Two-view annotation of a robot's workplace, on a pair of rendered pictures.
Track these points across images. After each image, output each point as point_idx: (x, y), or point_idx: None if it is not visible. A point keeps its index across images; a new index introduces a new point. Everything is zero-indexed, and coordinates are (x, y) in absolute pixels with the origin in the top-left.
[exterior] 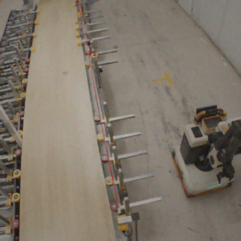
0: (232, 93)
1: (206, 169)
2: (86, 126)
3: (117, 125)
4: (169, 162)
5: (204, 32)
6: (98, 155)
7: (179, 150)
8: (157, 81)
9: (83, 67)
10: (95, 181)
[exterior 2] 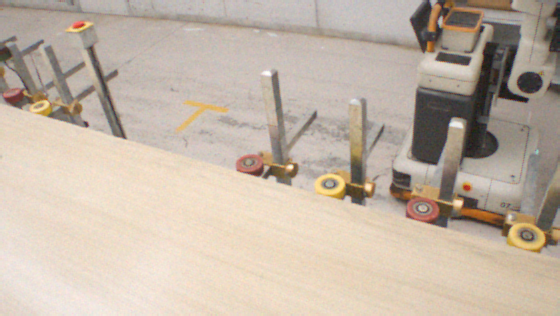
0: (337, 57)
1: (490, 149)
2: (251, 200)
3: None
4: (402, 214)
5: (182, 20)
6: (403, 222)
7: (417, 155)
8: (191, 122)
9: (40, 118)
10: (508, 274)
